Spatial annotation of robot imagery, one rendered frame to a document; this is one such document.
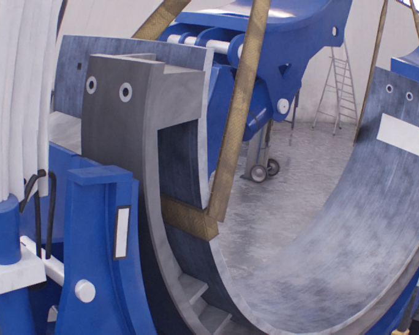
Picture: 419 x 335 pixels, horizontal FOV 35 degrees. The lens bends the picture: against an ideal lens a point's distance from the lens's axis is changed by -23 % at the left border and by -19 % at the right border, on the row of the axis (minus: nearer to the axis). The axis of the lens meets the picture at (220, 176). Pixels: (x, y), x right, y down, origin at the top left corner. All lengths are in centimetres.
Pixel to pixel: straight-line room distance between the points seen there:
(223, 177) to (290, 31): 338
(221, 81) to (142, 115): 303
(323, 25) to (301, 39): 36
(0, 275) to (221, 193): 76
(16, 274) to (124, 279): 34
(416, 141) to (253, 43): 174
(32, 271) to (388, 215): 223
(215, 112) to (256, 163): 667
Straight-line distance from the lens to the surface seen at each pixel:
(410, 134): 372
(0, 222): 162
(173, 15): 242
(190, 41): 520
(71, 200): 166
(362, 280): 328
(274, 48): 520
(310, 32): 555
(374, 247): 344
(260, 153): 1153
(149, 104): 176
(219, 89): 479
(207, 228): 200
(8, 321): 177
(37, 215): 177
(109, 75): 186
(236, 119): 205
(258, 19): 215
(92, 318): 183
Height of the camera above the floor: 251
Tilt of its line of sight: 13 degrees down
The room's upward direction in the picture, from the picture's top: 9 degrees clockwise
